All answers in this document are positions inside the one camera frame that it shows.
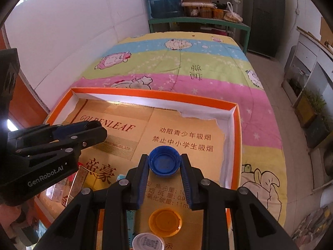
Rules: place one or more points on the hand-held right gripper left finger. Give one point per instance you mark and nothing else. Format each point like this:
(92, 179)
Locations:
(141, 179)

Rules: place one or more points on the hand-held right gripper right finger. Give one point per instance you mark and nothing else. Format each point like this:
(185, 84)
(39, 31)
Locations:
(186, 182)

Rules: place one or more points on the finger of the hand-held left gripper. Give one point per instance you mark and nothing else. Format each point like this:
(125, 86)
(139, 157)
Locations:
(93, 135)
(67, 129)

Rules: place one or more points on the teal lighter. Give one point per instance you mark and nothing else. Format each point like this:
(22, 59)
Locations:
(121, 178)

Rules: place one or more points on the blue bottle cap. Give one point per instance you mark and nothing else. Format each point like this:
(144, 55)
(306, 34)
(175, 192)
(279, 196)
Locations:
(164, 164)

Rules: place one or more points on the brown lighter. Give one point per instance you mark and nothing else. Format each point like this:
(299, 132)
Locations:
(79, 182)

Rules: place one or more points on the plain orange bottle cap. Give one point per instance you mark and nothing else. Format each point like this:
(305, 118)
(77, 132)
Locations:
(165, 221)

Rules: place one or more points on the shallow orange-rimmed cardboard box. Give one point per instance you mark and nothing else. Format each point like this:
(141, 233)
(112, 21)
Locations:
(182, 135)

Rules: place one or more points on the white bottle cap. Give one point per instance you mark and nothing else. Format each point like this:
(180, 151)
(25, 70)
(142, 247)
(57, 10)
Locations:
(148, 242)

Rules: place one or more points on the cartoon printed blanket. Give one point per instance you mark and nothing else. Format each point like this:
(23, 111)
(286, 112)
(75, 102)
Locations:
(182, 65)

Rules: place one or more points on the pile of plastic bags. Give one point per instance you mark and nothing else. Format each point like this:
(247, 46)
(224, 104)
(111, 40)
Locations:
(312, 221)

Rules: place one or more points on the potted plant in dark pot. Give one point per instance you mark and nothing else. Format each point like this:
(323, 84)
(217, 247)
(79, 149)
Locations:
(318, 130)

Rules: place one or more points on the potted plant in yellow pot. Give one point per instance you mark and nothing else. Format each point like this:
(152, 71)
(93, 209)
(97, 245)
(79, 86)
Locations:
(308, 106)

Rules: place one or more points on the metal pot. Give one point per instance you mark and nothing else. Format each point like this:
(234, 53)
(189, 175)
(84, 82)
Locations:
(329, 166)

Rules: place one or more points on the green table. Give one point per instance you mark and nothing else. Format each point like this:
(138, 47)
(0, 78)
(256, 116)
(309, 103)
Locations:
(197, 20)

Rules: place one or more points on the amber food container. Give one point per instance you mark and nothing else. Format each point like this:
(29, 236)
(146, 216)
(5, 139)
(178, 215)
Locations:
(218, 13)
(205, 12)
(191, 10)

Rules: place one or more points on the plastic bag of food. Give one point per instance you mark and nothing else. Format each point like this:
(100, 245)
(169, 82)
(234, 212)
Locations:
(232, 15)

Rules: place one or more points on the white kitchen counter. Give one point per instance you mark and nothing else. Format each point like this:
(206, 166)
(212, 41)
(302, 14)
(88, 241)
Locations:
(307, 54)

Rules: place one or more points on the dark refrigerator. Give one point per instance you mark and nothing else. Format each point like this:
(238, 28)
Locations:
(262, 18)

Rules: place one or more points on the red wooden door frame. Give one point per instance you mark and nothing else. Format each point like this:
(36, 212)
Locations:
(28, 104)

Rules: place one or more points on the cardboard sheet on wall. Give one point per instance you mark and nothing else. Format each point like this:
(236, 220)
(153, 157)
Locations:
(325, 28)

